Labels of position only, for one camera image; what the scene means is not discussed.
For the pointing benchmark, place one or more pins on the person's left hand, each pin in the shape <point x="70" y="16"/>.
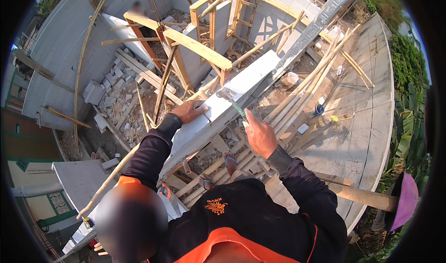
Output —
<point x="188" y="112"/>

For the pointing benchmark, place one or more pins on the person's right hand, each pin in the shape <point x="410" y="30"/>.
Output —
<point x="261" y="137"/>

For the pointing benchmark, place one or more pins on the person's right fingers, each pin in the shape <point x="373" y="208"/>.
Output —
<point x="250" y="116"/>

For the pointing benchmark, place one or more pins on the person's left fingers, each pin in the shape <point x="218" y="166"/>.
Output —
<point x="200" y="108"/>

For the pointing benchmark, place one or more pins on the white concrete block course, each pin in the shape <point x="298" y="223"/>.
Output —
<point x="230" y="96"/>

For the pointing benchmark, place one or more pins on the person's legs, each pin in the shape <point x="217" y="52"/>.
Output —
<point x="230" y="163"/>

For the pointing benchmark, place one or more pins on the pale rock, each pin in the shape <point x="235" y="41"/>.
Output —
<point x="289" y="78"/>

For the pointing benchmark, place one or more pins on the small white block piece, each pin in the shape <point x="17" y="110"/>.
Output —
<point x="302" y="128"/>

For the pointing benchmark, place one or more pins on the bundle of bamboo scaffold poles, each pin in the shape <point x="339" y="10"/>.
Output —
<point x="306" y="85"/>

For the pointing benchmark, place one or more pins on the blue round object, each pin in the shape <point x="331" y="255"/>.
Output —
<point x="317" y="109"/>

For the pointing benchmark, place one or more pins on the heap of broken white blocks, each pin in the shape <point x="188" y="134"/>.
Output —
<point x="118" y="85"/>

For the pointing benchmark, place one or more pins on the yellow small tool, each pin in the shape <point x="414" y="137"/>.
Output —
<point x="337" y="117"/>

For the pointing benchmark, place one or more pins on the wooden ladder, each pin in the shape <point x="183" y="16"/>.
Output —
<point x="244" y="15"/>

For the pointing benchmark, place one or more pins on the person's body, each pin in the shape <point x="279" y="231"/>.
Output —
<point x="244" y="221"/>

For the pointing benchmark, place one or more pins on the long grey metal beam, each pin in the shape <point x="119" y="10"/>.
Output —
<point x="313" y="29"/>

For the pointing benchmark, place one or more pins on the straight bamboo pole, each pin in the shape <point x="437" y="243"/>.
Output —
<point x="108" y="181"/>

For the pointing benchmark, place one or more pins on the long curved bamboo pole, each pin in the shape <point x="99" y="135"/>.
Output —
<point x="83" y="64"/>

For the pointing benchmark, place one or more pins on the thick wooden beam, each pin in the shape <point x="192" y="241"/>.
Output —
<point x="362" y="197"/>

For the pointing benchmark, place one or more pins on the green trees and banana plants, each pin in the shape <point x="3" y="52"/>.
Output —
<point x="407" y="89"/>

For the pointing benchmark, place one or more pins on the wooden formwork frame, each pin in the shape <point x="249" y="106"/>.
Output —
<point x="195" y="45"/>

